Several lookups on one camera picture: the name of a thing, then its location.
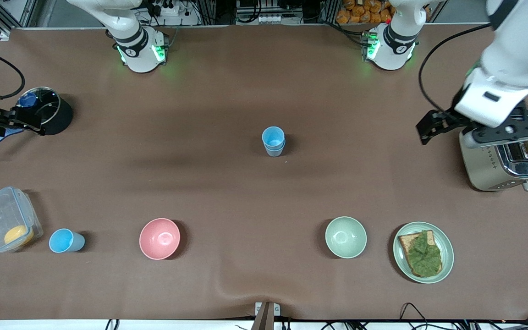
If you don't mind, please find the green lettuce leaf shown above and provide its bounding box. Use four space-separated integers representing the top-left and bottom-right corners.
406 231 442 277

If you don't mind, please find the silver toaster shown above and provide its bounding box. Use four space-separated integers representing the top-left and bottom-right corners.
459 105 528 192

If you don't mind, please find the blue plastic cup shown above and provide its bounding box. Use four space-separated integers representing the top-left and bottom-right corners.
264 141 286 157
49 228 86 253
262 126 286 150

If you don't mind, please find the black pot with blue handle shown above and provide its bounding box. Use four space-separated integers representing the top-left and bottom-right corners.
0 86 73 158

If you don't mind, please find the bag of orange buns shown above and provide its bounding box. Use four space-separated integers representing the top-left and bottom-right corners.
336 0 393 24

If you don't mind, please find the pale green plate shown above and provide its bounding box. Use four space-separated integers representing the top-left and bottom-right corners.
393 222 455 284

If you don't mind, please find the white power strip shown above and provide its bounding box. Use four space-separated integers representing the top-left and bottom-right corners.
156 1 187 17

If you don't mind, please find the glass lid with blue knob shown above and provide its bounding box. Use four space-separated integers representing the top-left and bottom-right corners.
16 87 60 127

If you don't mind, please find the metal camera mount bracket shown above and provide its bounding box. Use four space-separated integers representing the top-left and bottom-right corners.
251 302 281 330

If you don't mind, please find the brown table cover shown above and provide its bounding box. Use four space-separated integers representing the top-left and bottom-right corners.
0 23 528 321

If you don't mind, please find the black cable loop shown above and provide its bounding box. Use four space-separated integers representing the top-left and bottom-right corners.
399 302 434 330

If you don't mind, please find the pink bowl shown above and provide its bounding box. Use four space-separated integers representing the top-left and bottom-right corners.
139 218 181 260

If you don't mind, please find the yellow round food piece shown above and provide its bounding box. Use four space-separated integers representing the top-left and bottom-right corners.
4 225 34 246

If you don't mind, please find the pale green bowl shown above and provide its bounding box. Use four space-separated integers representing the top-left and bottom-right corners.
324 216 368 259

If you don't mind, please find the brown toast slice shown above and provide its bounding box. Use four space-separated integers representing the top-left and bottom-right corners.
398 230 443 278

